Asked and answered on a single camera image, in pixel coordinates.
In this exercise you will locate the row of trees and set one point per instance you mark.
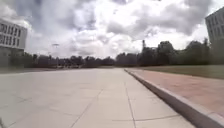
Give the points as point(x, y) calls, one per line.
point(133, 58)

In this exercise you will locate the grey paved slab plaza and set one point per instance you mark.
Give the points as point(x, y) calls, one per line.
point(83, 96)

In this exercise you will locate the grey stone kerb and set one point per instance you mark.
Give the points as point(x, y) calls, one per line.
point(173, 100)

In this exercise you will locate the grass lawn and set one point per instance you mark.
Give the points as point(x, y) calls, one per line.
point(190, 70)

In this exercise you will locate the red brick strip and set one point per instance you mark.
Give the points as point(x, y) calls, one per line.
point(196, 88)

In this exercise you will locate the white building with windows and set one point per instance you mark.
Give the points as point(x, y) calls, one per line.
point(11, 35)

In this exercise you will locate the grey tall building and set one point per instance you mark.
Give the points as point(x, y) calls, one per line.
point(216, 25)

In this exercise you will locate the lamp post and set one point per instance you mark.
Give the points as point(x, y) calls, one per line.
point(55, 50)

